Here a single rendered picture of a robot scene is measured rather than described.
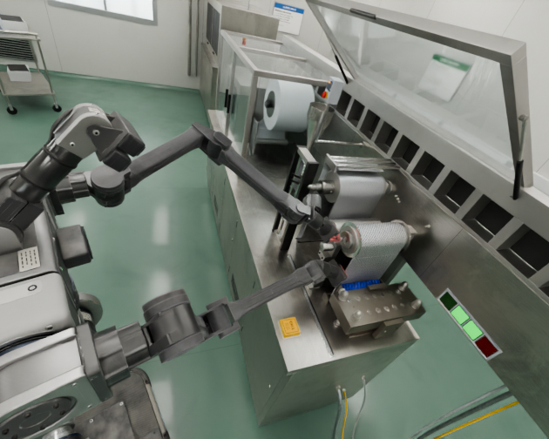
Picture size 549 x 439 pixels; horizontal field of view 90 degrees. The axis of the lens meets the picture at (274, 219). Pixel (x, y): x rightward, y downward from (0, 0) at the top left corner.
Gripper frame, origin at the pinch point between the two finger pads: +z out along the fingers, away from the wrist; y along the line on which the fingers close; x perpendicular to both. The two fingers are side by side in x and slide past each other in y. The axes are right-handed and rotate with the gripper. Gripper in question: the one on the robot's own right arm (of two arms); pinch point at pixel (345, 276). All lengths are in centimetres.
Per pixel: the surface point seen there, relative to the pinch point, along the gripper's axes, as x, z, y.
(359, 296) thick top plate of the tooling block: -1.8, 6.9, 7.7
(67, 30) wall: -139, -170, -556
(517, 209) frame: 60, 2, 17
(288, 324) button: -26.3, -15.8, 9.3
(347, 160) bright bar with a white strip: 34, -15, -34
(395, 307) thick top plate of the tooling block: 5.0, 19.8, 15.1
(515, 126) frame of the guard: 70, -29, 13
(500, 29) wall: 218, 181, -209
